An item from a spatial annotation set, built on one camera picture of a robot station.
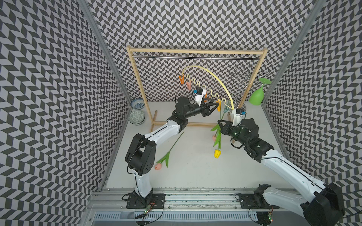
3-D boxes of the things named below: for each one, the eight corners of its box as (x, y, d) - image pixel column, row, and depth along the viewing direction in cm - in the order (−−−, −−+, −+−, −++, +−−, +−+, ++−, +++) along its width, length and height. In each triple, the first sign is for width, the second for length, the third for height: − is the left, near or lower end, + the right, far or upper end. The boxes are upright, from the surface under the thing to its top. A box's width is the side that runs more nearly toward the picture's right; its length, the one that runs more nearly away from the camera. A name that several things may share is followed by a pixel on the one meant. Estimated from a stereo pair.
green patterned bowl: (128, 127, 104) (126, 123, 100) (132, 115, 112) (130, 110, 108) (144, 127, 104) (142, 123, 100) (147, 115, 112) (145, 110, 108)
